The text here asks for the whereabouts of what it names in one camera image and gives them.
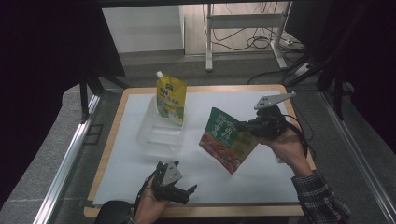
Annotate white metal table frame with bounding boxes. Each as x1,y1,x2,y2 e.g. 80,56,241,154
205,2,293,73

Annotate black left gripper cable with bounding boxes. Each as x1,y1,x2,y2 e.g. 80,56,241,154
133,175,157,217

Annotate person's left hand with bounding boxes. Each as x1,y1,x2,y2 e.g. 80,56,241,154
134,183,169,224

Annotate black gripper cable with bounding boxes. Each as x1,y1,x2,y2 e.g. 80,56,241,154
133,175,157,217
281,114,316,161

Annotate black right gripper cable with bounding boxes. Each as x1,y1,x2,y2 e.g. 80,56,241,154
281,114,316,161

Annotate clear plastic container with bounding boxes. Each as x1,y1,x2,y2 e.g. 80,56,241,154
135,94,186,153

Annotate dark curtain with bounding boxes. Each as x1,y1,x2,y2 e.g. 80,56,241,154
0,0,126,208
284,0,396,153

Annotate black metal stand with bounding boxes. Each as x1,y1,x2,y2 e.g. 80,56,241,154
285,50,347,121
78,69,129,124

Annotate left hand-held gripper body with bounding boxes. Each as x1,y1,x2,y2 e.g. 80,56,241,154
150,161,191,205

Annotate white power strip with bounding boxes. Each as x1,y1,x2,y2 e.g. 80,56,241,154
293,63,313,77

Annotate aluminium rail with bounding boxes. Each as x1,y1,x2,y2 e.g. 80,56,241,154
32,92,101,224
319,91,396,217

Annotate person's right hand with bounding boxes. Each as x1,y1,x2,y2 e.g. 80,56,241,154
258,126,314,178

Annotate yellow spout pouch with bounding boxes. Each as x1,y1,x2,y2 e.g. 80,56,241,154
155,70,188,125

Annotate green and gold seasoning packet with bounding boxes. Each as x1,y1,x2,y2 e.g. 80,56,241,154
198,106,260,175

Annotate dark rounded object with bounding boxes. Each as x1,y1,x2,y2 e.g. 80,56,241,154
93,200,134,224

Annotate black floor cables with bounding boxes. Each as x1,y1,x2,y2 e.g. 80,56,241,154
210,3,283,53

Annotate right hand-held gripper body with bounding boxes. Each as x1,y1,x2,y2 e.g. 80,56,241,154
247,91,297,140

